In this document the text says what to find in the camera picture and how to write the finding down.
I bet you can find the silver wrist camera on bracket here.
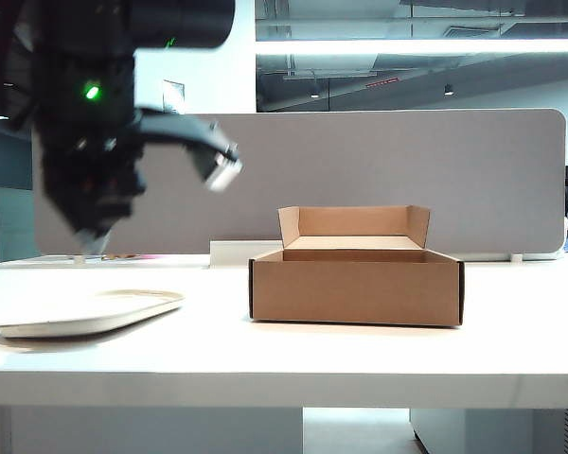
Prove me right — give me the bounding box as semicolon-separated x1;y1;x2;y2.
134;107;244;193

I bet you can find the long ceiling light strip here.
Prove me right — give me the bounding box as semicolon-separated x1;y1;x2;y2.
254;38;568;56

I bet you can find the framed wall poster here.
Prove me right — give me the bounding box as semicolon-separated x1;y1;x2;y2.
162;79;187;115

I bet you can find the beige oval pulp lid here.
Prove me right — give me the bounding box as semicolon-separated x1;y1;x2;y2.
0;288;186;340

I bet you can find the grey fabric desk divider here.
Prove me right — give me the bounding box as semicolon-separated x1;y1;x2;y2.
32;109;568;262

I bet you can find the brown cardboard box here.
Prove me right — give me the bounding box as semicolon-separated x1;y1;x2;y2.
247;204;466;328

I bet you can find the white cable tray box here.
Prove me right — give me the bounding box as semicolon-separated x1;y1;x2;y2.
208;240;285;270

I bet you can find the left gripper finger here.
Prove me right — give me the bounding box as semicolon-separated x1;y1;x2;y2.
73;227;97;253
92;229;114;257

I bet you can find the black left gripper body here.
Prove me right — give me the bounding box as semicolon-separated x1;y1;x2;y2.
38;123;148;234

